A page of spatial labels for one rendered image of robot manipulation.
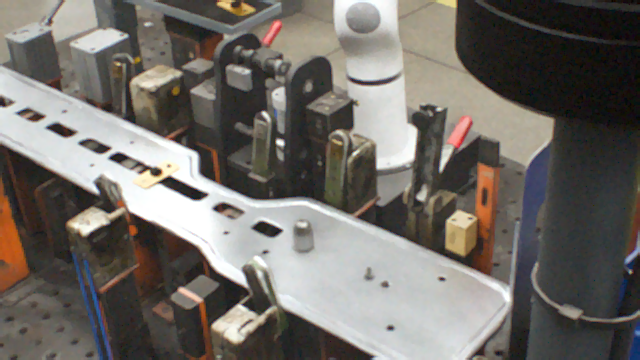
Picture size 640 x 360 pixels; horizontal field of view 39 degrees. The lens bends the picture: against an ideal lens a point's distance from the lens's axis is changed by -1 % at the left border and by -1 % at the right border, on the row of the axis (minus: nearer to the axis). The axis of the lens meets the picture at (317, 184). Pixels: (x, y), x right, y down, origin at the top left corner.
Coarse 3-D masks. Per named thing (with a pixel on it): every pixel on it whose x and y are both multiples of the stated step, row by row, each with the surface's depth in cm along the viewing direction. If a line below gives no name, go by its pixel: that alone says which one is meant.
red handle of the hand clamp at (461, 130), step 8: (464, 120) 141; (456, 128) 141; (464, 128) 141; (456, 136) 141; (464, 136) 141; (448, 144) 141; (456, 144) 140; (448, 152) 140; (448, 160) 140; (440, 176) 140; (424, 184) 140; (424, 192) 139; (424, 200) 139
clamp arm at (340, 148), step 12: (336, 132) 148; (348, 132) 148; (336, 144) 148; (348, 144) 147; (336, 156) 148; (348, 156) 149; (336, 168) 150; (336, 180) 151; (324, 192) 153; (336, 192) 151; (336, 204) 152
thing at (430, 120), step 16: (416, 112) 130; (432, 112) 132; (416, 128) 131; (432, 128) 134; (416, 144) 135; (432, 144) 134; (416, 160) 136; (432, 160) 134; (416, 176) 138; (432, 176) 136; (416, 192) 139; (432, 192) 137
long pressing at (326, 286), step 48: (48, 96) 186; (0, 144) 173; (48, 144) 170; (144, 144) 168; (96, 192) 157; (144, 192) 155; (192, 240) 144; (240, 240) 143; (288, 240) 142; (336, 240) 142; (384, 240) 141; (288, 288) 133; (336, 288) 133; (384, 288) 132; (432, 288) 132; (480, 288) 131; (336, 336) 126; (384, 336) 124; (432, 336) 123; (480, 336) 123
